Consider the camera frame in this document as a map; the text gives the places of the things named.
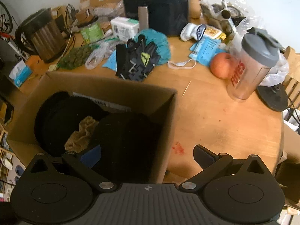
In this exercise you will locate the green net bag of nuts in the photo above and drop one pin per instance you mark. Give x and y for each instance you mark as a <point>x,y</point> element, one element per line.
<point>76,57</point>

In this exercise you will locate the white rectangular product box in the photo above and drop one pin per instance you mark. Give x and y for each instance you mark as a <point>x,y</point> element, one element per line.
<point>124,28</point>

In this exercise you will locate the brown cardboard box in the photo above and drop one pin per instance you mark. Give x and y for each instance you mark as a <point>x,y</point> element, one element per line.
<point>132,122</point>

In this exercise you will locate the stainless steel electric kettle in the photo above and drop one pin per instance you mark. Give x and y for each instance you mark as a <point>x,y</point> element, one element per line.
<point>40,35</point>

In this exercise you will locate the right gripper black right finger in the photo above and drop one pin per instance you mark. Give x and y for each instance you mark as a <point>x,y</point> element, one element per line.
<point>236,190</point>

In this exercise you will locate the white socks bundle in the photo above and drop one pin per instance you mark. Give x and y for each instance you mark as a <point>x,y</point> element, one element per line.
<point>192,31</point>

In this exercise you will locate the blue face mask pack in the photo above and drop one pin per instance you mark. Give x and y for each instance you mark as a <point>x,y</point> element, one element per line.
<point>204,50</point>

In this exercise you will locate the black fuzzy hat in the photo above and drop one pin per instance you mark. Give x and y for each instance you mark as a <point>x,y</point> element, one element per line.
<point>59,117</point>

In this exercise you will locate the black round stand base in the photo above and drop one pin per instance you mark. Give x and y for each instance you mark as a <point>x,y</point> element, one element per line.
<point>274,97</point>

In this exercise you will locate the red apple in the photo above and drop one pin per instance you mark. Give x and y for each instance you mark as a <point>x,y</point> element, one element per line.
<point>222,65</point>

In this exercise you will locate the blue tissue box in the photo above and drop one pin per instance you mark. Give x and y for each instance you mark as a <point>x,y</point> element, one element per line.
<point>20,73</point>

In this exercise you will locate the metal tools pile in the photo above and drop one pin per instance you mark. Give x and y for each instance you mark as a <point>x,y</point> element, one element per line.
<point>222,16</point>

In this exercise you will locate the teal bath loofah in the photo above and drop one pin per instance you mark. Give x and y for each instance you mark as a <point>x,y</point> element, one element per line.
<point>160,40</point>

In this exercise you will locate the yellow wipes pack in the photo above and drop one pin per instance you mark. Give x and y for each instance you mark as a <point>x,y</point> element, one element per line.
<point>214,33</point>

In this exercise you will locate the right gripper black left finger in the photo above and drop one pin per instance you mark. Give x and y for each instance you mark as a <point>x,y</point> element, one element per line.
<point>57,189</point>

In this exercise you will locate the black air fryer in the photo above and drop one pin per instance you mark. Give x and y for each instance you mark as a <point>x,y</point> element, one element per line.
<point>166,16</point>

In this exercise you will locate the light blue wipes pack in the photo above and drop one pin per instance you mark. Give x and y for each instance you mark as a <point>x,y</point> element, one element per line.
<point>111,62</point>

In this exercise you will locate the clear shaker bottle grey lid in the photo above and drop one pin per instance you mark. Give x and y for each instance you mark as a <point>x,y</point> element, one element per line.
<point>259,53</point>

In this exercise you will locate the clear plastic bag with cables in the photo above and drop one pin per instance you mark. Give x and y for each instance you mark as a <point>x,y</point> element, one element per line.
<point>102,51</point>

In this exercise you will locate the black patterned gloves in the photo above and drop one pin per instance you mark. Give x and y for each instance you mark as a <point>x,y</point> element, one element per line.
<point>136,60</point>

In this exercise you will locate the tan cloth drawstring pouch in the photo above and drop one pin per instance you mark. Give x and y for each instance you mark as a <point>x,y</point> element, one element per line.
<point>79,140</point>

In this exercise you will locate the open cardboard box at wall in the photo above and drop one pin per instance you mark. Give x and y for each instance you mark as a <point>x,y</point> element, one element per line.
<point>103,8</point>

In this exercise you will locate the green label supplement jar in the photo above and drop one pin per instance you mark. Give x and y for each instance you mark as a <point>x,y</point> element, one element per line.
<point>91,31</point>

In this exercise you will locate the small tea bag packet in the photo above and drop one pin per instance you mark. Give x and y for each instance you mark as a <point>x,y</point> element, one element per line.
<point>53,67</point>

